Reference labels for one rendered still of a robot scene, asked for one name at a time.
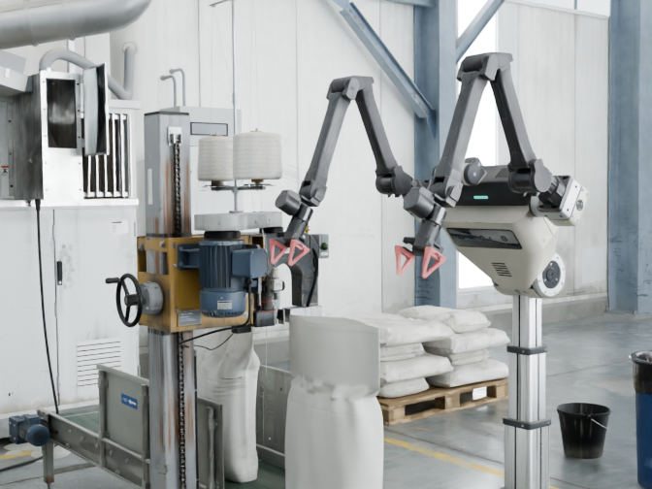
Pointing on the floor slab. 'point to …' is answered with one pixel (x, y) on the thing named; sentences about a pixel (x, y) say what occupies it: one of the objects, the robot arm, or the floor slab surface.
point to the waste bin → (641, 376)
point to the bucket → (583, 429)
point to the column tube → (158, 136)
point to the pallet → (394, 409)
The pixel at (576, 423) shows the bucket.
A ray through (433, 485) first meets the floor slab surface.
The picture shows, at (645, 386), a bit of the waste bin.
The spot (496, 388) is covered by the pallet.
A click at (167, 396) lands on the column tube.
